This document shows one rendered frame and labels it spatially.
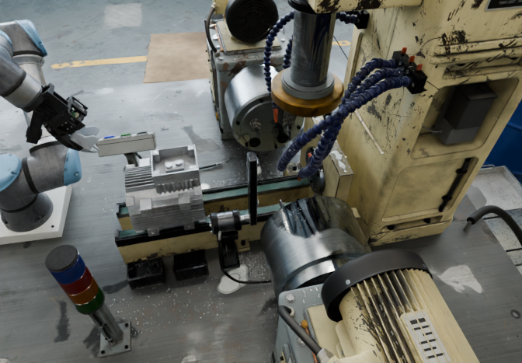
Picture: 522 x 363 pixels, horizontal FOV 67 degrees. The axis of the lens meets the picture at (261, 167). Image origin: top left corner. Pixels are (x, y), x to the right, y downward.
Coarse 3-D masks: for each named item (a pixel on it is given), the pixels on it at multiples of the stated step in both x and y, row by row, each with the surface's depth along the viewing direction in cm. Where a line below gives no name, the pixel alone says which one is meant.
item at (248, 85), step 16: (240, 80) 132; (256, 80) 129; (224, 96) 140; (240, 96) 128; (256, 96) 124; (240, 112) 126; (256, 112) 127; (272, 112) 128; (240, 128) 130; (272, 128) 133; (240, 144) 136; (256, 144) 136; (272, 144) 138
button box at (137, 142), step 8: (120, 136) 122; (128, 136) 121; (136, 136) 121; (144, 136) 121; (152, 136) 122; (96, 144) 119; (104, 144) 120; (112, 144) 120; (120, 144) 121; (128, 144) 121; (136, 144) 121; (144, 144) 122; (152, 144) 122; (104, 152) 120; (112, 152) 121; (120, 152) 121; (128, 152) 122
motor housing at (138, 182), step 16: (128, 176) 106; (144, 176) 106; (128, 192) 105; (144, 192) 106; (176, 192) 107; (192, 192) 107; (128, 208) 105; (160, 208) 105; (176, 208) 107; (192, 208) 108; (144, 224) 107; (160, 224) 109; (176, 224) 111
